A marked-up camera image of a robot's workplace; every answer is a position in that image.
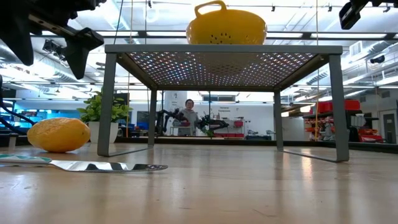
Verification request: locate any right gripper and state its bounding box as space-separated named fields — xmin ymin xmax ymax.
xmin=338 ymin=0 xmax=371 ymax=30

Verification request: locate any grey perforated metal shelf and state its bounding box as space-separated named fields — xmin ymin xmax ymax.
xmin=97 ymin=44 xmax=350 ymax=163

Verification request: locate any large yellow orange mango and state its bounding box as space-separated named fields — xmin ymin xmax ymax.
xmin=26 ymin=117 xmax=91 ymax=153

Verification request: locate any person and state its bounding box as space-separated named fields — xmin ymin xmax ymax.
xmin=176 ymin=98 xmax=200 ymax=137

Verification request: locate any black hanging cable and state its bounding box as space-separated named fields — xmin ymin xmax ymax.
xmin=113 ymin=0 xmax=124 ymax=45

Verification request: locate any red storage rack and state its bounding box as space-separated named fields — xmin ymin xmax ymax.
xmin=303 ymin=99 xmax=386 ymax=144

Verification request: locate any black overhead rail beam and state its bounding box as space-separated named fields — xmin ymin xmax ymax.
xmin=30 ymin=29 xmax=398 ymax=40

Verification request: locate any thick black curved cable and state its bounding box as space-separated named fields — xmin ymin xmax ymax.
xmin=0 ymin=99 xmax=37 ymax=137

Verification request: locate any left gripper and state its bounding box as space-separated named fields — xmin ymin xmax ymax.
xmin=0 ymin=0 xmax=106 ymax=80

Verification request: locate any black aluminium table frame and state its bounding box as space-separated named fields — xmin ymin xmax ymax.
xmin=0 ymin=133 xmax=398 ymax=154

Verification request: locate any potted green plant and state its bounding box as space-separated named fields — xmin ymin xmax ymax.
xmin=76 ymin=91 xmax=134 ymax=144

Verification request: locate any yellow plastic colander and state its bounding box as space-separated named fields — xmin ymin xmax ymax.
xmin=185 ymin=0 xmax=268 ymax=45

